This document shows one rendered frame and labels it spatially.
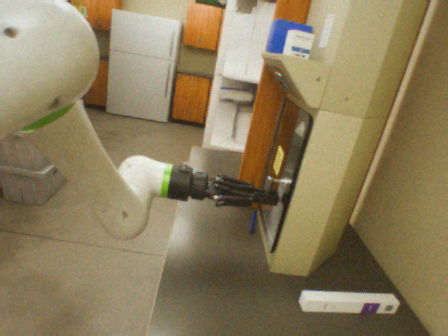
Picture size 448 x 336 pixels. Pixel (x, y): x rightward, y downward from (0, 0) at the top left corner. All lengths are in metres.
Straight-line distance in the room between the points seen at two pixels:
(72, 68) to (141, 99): 5.46
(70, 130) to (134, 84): 5.26
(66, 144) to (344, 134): 0.59
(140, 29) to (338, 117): 5.15
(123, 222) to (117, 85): 5.25
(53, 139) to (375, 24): 0.66
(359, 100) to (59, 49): 0.61
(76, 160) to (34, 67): 0.28
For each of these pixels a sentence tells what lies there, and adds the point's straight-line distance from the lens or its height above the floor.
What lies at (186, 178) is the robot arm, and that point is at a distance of 0.78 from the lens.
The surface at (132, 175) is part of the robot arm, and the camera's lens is 0.77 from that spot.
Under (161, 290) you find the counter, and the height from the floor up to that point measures 0.94.
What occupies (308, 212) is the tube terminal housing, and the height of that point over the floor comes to 1.15.
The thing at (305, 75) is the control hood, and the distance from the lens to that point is 0.71.
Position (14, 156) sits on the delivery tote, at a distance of 2.87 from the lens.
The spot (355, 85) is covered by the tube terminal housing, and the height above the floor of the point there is 1.48.
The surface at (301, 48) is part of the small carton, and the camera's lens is 0.79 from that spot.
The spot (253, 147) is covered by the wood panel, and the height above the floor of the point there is 1.18.
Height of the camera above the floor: 1.50
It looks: 21 degrees down
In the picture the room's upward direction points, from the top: 11 degrees clockwise
